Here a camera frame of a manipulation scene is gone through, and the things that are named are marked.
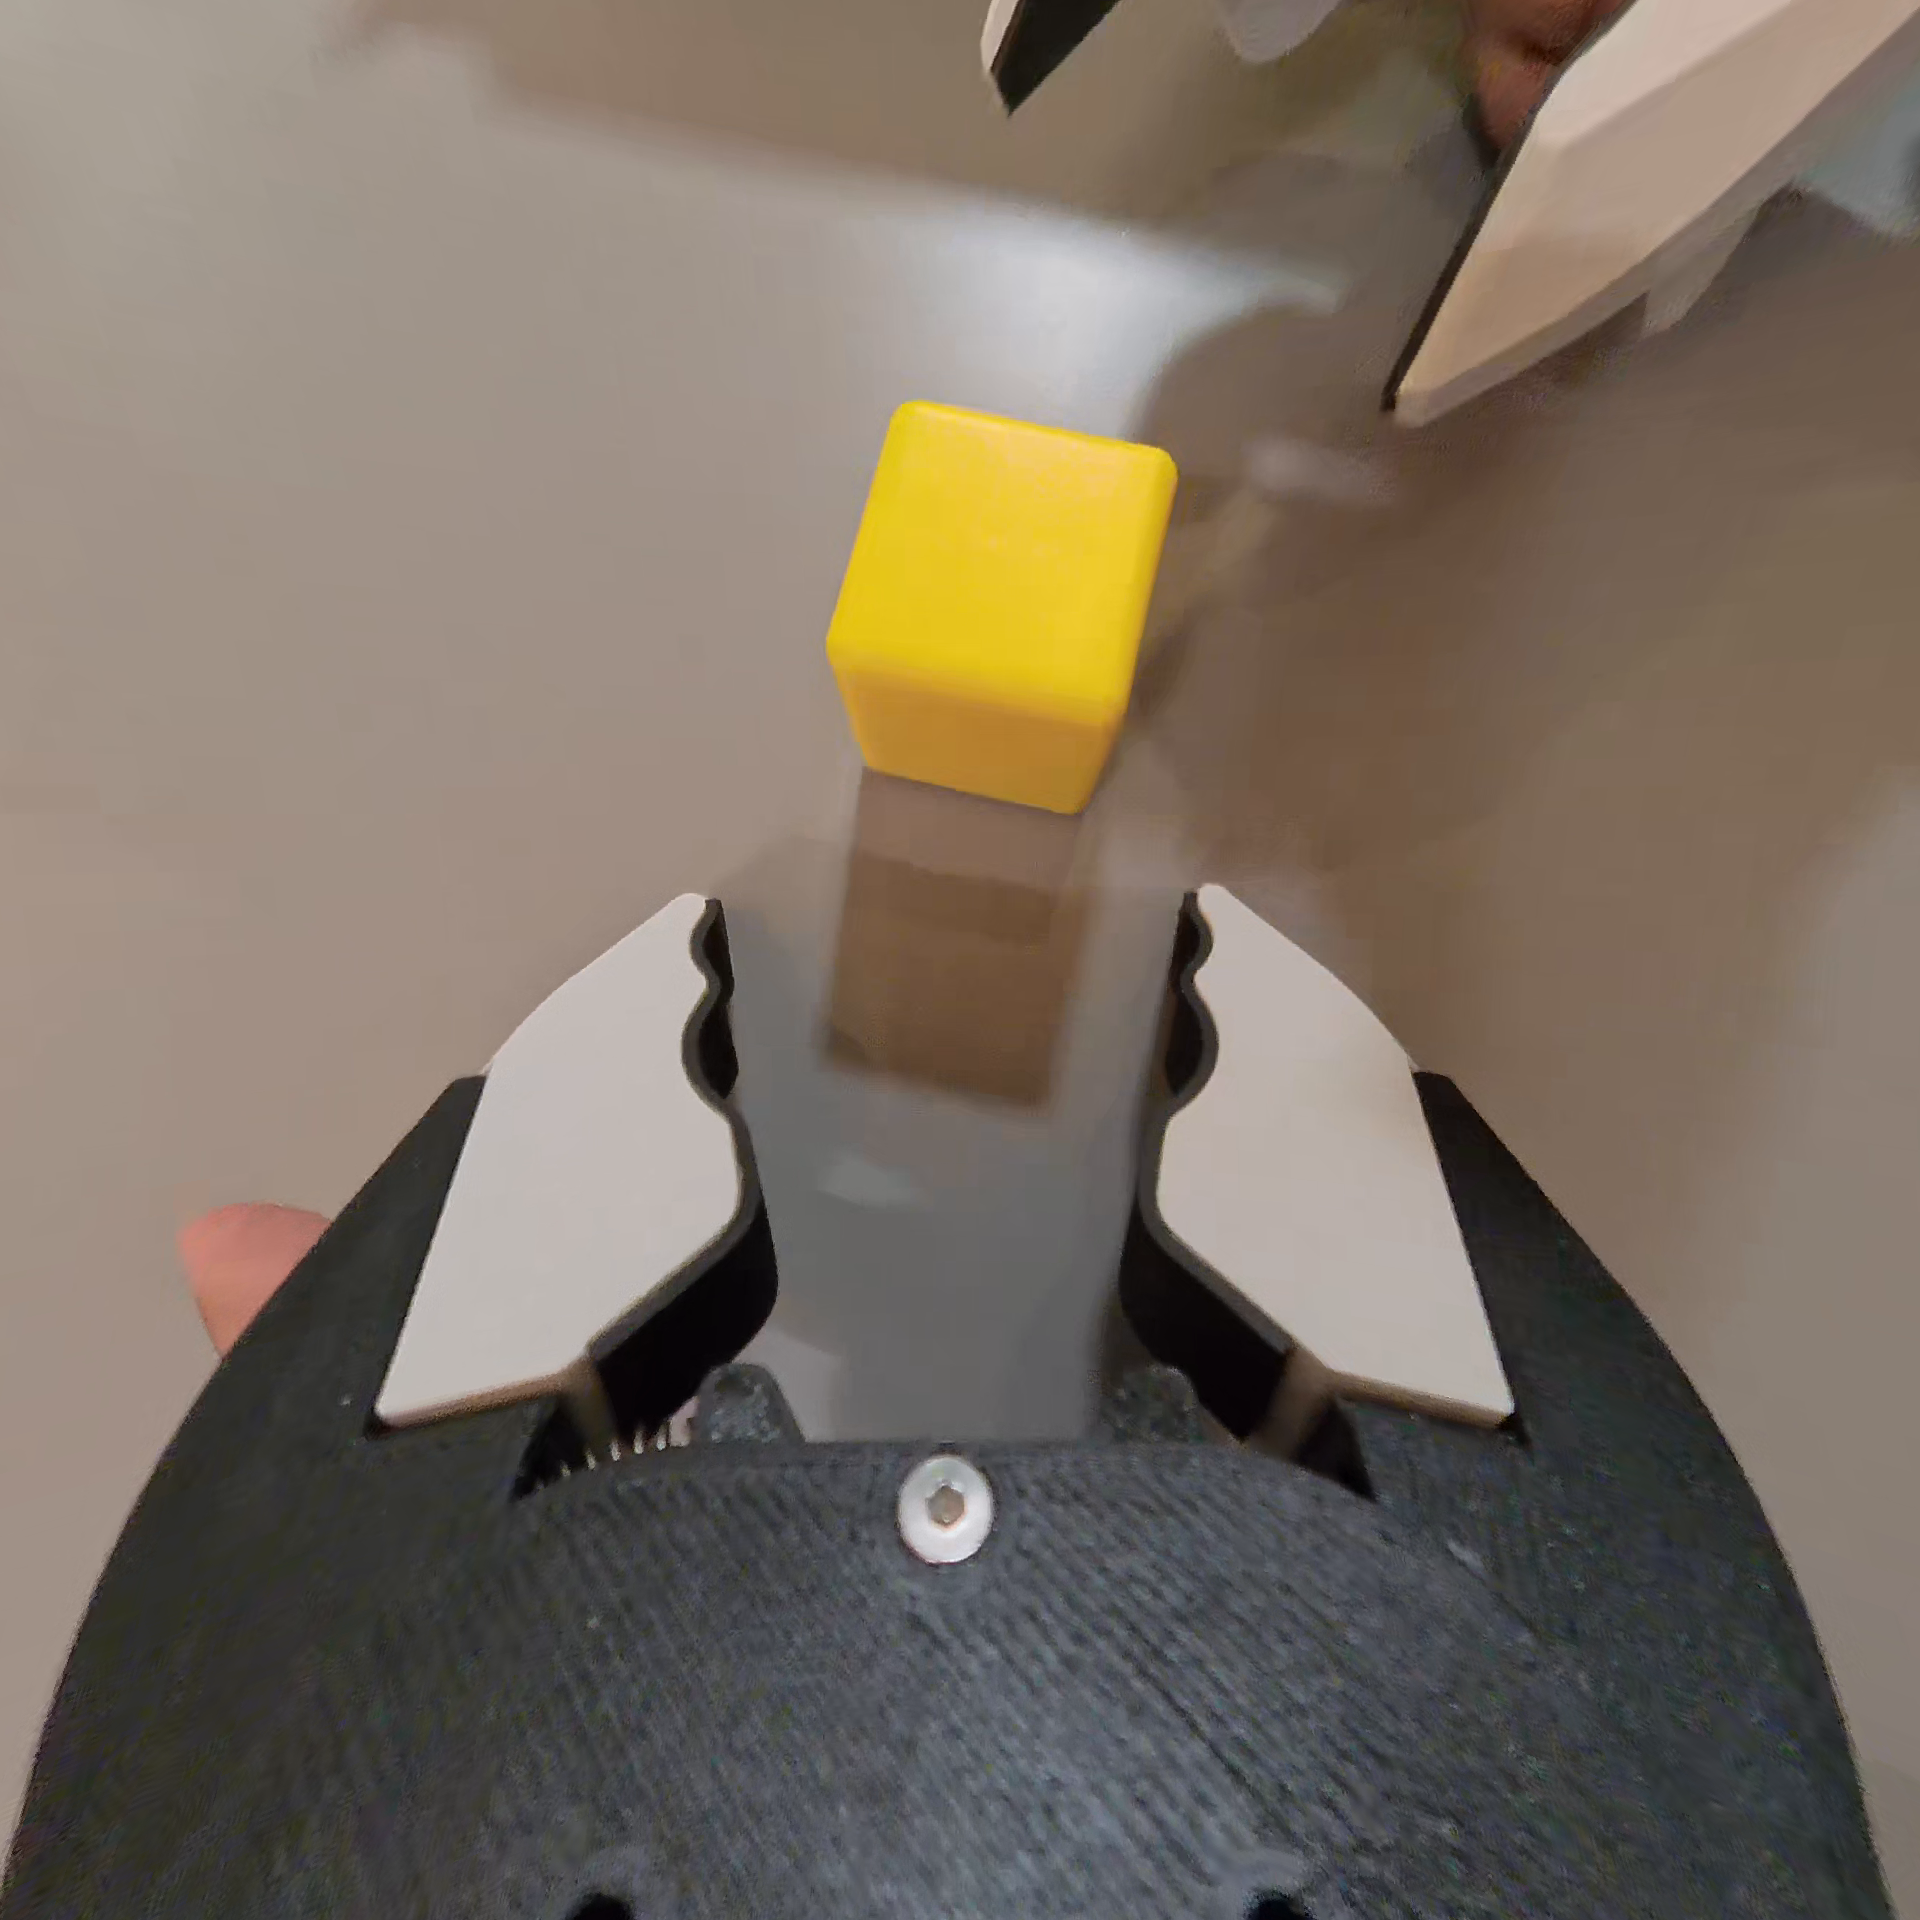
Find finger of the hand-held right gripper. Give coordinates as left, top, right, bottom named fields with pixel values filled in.
left=1380, top=0, right=1920, bottom=431
left=979, top=0, right=1129, bottom=121

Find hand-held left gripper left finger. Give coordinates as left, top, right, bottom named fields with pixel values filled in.
left=368, top=892, right=782, bottom=1466

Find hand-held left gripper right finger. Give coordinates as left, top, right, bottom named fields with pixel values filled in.
left=1117, top=883, right=1518, bottom=1466

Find yellow cube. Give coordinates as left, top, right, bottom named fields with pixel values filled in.
left=825, top=397, right=1182, bottom=818

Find grey desk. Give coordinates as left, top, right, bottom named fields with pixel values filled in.
left=0, top=0, right=1920, bottom=1920

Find person's right hand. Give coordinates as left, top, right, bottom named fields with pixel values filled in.
left=1459, top=0, right=1632, bottom=147

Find person's left hand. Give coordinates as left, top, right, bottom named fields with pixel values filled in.
left=176, top=1201, right=334, bottom=1359

